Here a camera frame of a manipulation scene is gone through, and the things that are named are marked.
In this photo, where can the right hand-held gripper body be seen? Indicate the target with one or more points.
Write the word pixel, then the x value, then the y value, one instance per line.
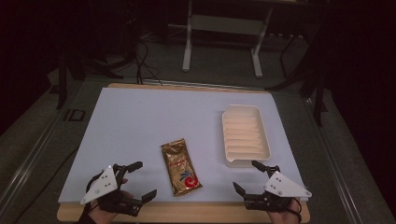
pixel 281 186

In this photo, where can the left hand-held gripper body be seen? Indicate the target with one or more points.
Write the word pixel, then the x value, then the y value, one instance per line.
pixel 104 183

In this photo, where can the white ribbed plastic tray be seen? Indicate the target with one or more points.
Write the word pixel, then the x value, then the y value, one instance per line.
pixel 246 137

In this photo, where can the gold snack packet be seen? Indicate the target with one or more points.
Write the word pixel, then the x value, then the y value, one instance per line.
pixel 181 168

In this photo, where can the person's right hand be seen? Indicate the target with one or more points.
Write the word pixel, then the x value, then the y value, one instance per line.
pixel 285 218

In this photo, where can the person's left hand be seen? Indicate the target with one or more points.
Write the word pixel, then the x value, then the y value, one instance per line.
pixel 102 216

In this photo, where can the pale blue table mat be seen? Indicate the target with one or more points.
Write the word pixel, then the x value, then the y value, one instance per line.
pixel 155 118

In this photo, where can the black tripod stand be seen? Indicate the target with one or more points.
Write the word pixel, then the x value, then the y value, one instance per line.
pixel 317 87

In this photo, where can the black metal stand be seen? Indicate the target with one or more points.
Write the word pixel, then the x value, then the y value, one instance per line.
pixel 62 84

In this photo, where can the grey metal floor rail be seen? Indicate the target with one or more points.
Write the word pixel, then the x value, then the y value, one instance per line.
pixel 336 168
pixel 28 161

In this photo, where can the white metal stand frame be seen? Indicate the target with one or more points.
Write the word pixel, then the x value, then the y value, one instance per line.
pixel 187 46

